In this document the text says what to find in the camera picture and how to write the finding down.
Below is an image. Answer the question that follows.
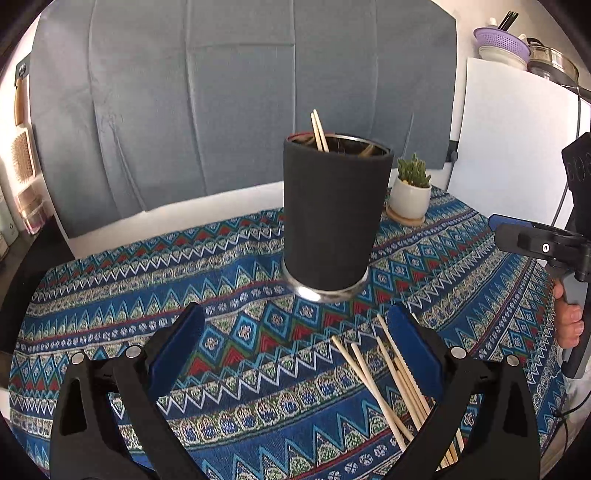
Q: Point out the wooden coaster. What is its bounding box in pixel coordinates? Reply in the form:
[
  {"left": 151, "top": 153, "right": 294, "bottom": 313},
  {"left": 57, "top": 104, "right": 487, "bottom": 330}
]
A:
[{"left": 385, "top": 204, "right": 425, "bottom": 227}]

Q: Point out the patterned blue tablecloth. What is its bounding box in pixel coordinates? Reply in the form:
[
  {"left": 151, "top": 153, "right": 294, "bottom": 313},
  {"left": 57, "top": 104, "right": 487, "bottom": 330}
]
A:
[{"left": 9, "top": 189, "right": 565, "bottom": 479}]

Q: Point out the white potted succulent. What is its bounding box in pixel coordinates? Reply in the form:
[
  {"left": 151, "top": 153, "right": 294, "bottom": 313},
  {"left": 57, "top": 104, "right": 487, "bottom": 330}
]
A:
[{"left": 388, "top": 153, "right": 432, "bottom": 221}]

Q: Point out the black cylindrical utensil holder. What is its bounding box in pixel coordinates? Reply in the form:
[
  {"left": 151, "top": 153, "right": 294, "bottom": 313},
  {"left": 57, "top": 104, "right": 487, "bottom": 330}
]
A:
[{"left": 281, "top": 133, "right": 394, "bottom": 303}]

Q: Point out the white refrigerator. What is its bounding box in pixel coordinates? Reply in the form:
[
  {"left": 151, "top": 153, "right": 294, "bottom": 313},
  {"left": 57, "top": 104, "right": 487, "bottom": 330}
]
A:
[{"left": 448, "top": 58, "right": 590, "bottom": 228}]

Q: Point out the black cable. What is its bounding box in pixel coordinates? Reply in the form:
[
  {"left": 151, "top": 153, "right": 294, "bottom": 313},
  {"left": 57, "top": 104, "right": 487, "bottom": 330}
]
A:
[{"left": 549, "top": 87, "right": 584, "bottom": 227}]

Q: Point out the purple colander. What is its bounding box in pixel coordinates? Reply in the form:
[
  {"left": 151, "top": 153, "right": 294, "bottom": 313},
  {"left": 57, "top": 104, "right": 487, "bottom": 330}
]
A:
[{"left": 473, "top": 27, "right": 531, "bottom": 62}]

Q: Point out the grey backdrop cloth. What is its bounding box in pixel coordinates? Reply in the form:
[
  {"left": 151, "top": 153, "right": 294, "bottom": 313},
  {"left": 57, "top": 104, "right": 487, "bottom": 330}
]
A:
[{"left": 29, "top": 1, "right": 457, "bottom": 237}]

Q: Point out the steel pot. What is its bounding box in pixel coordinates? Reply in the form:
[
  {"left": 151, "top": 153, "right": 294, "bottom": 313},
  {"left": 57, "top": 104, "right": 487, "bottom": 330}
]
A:
[{"left": 526, "top": 37, "right": 579, "bottom": 87}]

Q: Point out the right hand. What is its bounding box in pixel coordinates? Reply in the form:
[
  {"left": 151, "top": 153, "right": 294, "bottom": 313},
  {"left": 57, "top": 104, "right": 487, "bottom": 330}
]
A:
[{"left": 553, "top": 280, "right": 584, "bottom": 349}]

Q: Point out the wooden hair brush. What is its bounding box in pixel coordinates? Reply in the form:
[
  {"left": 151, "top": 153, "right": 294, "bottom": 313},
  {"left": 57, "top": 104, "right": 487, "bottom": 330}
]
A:
[{"left": 11, "top": 79, "right": 36, "bottom": 183}]

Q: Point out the wooden chopstick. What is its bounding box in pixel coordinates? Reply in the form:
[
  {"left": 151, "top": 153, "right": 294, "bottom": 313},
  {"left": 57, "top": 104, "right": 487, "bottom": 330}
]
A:
[
  {"left": 351, "top": 344, "right": 407, "bottom": 452},
  {"left": 332, "top": 336, "right": 414, "bottom": 451},
  {"left": 309, "top": 110, "right": 327, "bottom": 152},
  {"left": 312, "top": 108, "right": 331, "bottom": 153},
  {"left": 377, "top": 313, "right": 464, "bottom": 463},
  {"left": 375, "top": 336, "right": 456, "bottom": 467}
]

